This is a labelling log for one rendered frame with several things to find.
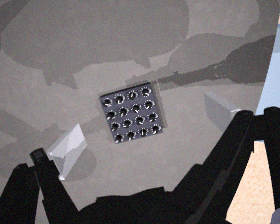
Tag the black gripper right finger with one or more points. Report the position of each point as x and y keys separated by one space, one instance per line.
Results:
x=213 y=184

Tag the grey knob box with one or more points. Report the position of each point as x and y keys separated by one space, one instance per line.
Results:
x=137 y=108

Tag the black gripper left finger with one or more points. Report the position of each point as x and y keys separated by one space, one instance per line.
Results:
x=18 y=202

